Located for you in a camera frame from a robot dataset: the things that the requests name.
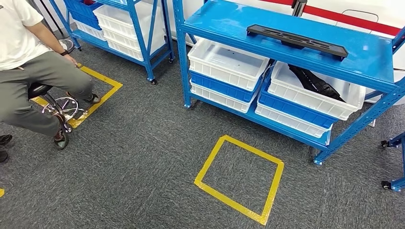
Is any black stand round base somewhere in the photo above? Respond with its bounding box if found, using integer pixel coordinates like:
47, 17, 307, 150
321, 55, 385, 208
38, 0, 75, 54

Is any person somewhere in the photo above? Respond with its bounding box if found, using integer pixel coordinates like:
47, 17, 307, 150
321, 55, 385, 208
0, 0, 102, 151

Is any chrome black stanchion post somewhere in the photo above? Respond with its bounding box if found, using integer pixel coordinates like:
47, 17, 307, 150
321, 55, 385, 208
291, 0, 308, 17

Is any blue plastic bin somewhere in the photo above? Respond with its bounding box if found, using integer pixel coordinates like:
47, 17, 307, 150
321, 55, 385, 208
257, 82, 339, 130
64, 0, 103, 31
190, 71, 263, 104

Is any black stool chrome base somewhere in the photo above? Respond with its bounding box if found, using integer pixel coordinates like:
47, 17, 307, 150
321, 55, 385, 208
28, 83, 89, 134

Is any blue steel shelf rack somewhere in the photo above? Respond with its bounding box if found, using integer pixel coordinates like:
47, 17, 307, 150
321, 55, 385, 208
172, 0, 405, 167
380, 132, 405, 192
47, 0, 175, 85

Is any black plastic panel part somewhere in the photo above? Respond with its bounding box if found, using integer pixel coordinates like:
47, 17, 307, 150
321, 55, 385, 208
246, 24, 349, 61

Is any black elongated part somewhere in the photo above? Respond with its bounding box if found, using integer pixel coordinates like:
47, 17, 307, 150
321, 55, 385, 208
288, 64, 345, 103

